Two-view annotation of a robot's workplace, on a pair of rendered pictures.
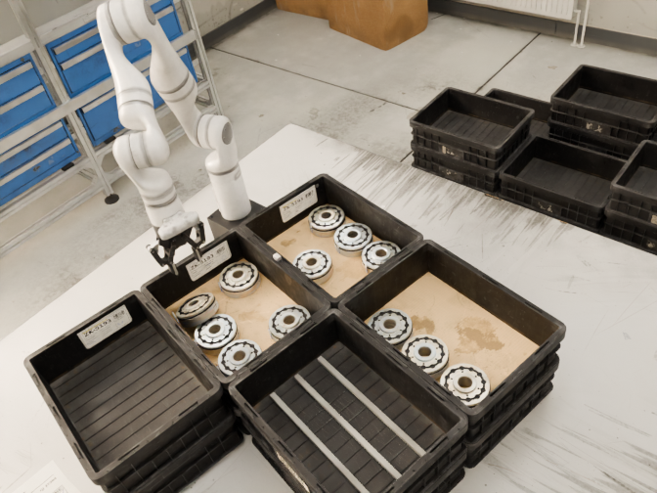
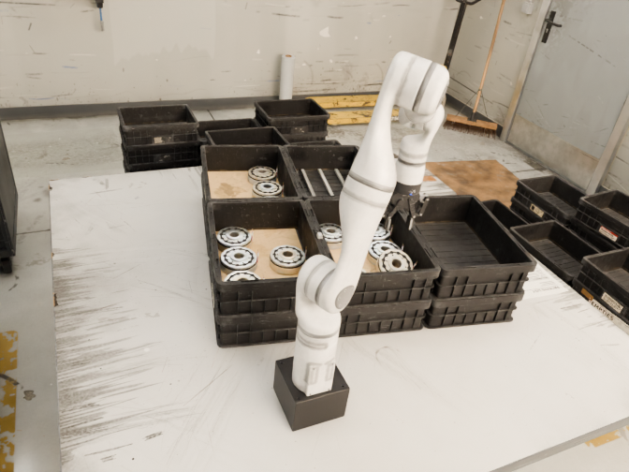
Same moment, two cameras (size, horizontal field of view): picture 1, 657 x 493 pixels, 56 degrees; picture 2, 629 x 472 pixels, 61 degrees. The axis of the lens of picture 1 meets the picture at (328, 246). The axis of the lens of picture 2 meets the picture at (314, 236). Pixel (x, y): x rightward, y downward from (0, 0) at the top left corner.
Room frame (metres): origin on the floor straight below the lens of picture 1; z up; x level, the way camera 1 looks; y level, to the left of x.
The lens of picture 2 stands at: (2.30, 0.45, 1.76)
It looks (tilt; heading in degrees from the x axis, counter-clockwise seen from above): 34 degrees down; 196
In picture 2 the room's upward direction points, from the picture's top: 7 degrees clockwise
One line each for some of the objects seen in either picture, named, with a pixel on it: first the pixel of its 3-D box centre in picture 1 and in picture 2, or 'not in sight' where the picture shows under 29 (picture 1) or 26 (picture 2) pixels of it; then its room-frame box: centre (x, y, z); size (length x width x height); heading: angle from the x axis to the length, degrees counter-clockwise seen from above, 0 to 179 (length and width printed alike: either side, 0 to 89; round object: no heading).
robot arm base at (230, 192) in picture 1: (230, 188); (314, 351); (1.48, 0.25, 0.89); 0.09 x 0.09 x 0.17; 42
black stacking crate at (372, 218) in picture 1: (330, 247); (264, 254); (1.17, -0.01, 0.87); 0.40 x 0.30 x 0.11; 33
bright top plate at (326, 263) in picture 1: (312, 263); (287, 256); (1.13, 0.05, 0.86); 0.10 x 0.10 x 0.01
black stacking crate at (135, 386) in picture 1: (127, 388); (455, 244); (0.84, 0.50, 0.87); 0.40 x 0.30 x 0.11; 33
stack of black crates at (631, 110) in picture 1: (604, 139); not in sight; (2.03, -1.21, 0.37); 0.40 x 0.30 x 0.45; 43
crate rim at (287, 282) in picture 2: (328, 234); (265, 240); (1.17, -0.01, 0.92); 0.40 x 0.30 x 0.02; 33
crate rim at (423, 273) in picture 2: (232, 298); (367, 235); (1.00, 0.25, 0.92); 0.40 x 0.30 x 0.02; 33
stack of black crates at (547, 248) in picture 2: not in sight; (549, 274); (-0.02, 0.98, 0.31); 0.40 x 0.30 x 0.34; 43
